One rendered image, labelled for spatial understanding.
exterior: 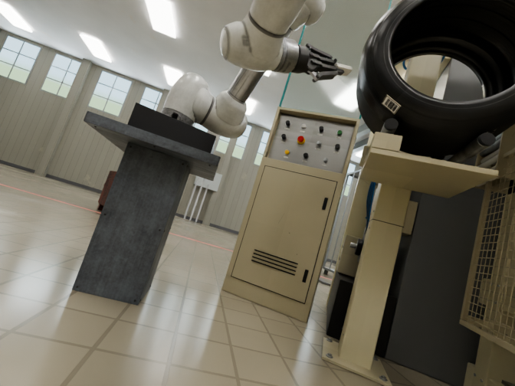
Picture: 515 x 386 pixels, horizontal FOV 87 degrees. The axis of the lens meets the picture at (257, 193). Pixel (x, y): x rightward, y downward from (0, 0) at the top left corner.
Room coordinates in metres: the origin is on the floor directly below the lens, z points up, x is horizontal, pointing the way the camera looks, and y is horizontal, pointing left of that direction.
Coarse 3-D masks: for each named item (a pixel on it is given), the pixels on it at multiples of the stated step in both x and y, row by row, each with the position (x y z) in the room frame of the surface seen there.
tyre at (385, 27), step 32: (416, 0) 0.84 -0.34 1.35; (448, 0) 0.90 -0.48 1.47; (480, 0) 0.87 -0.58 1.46; (512, 0) 0.75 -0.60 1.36; (384, 32) 0.86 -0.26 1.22; (416, 32) 1.06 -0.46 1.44; (448, 32) 1.03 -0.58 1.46; (480, 32) 0.97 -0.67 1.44; (512, 32) 0.88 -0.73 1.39; (384, 64) 0.85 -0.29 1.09; (480, 64) 1.01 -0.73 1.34; (512, 64) 0.94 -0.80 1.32; (384, 96) 0.87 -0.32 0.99; (416, 96) 0.81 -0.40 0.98; (512, 96) 0.74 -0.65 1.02; (416, 128) 0.85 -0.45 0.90; (448, 128) 0.81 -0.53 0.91; (480, 128) 0.79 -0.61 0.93
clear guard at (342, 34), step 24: (336, 0) 1.73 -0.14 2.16; (360, 0) 1.68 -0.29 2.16; (384, 0) 1.64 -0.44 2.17; (336, 24) 1.72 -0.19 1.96; (360, 24) 1.67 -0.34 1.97; (336, 48) 1.70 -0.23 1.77; (360, 48) 1.66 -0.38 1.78; (288, 96) 1.77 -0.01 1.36; (312, 96) 1.72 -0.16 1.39; (336, 96) 1.68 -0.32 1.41
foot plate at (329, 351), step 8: (328, 344) 1.33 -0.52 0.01; (336, 344) 1.36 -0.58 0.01; (328, 352) 1.22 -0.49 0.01; (336, 352) 1.25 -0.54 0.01; (328, 360) 1.15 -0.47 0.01; (336, 360) 1.16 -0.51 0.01; (344, 360) 1.19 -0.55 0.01; (376, 360) 1.30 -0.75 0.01; (352, 368) 1.13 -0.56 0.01; (360, 368) 1.15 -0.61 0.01; (376, 368) 1.21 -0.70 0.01; (368, 376) 1.11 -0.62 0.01; (376, 376) 1.13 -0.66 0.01; (384, 376) 1.12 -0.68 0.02; (384, 384) 1.09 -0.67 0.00
